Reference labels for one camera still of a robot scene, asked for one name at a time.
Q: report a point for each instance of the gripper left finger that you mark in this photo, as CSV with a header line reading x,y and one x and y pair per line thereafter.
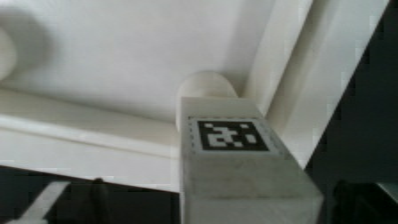
x,y
72,203

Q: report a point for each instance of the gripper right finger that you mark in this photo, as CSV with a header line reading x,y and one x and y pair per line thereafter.
x,y
367,203

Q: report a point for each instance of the white table leg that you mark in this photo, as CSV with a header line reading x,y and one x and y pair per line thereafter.
x,y
246,186

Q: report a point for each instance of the white square table top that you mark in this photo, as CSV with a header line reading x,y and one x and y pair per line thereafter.
x,y
97,56

